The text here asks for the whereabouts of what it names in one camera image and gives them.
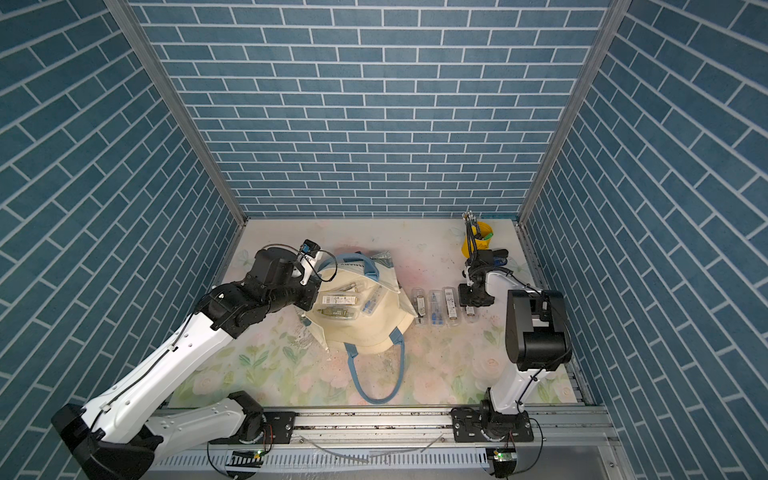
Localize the clear compass set case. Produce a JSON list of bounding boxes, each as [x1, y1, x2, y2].
[[411, 287, 427, 325]]

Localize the cream canvas tote bag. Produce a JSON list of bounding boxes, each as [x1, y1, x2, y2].
[[300, 251, 417, 405]]

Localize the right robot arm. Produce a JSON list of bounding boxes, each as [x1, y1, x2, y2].
[[459, 250, 573, 441]]

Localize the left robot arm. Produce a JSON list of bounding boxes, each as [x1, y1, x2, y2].
[[51, 240, 326, 479]]

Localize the compass case inside bag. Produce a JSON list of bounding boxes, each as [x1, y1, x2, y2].
[[320, 293, 360, 306]]

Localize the blue stapler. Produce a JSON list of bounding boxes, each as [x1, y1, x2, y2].
[[491, 249, 509, 267]]

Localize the yellow pen holder cup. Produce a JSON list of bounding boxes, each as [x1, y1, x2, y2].
[[461, 221, 494, 258]]

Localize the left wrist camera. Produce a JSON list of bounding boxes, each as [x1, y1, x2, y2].
[[297, 239, 322, 286]]

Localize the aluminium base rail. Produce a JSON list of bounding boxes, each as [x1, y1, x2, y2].
[[104, 405, 637, 480]]

